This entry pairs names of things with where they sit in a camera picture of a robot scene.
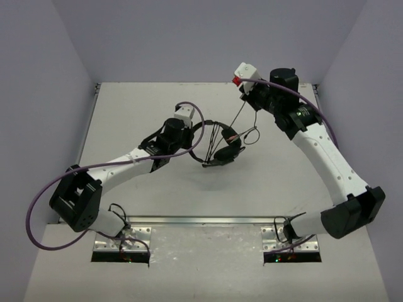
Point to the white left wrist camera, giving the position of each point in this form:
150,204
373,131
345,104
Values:
185,114

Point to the metal base plate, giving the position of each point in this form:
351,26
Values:
130,240
275,241

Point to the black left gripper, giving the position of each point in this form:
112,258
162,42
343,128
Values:
189,137

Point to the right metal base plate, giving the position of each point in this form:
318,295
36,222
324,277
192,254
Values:
275,241

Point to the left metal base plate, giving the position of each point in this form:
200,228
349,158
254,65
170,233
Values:
130,240

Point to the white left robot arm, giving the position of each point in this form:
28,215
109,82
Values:
78,196

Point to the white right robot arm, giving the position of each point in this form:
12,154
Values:
355,203

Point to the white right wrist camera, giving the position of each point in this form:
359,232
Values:
242,74

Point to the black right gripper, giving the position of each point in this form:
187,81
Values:
249,98

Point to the black headphones with cord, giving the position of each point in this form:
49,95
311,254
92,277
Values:
225,143

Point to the aluminium table edge rail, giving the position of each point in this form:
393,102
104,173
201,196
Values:
204,220

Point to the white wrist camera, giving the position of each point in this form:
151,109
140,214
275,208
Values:
242,74
185,114

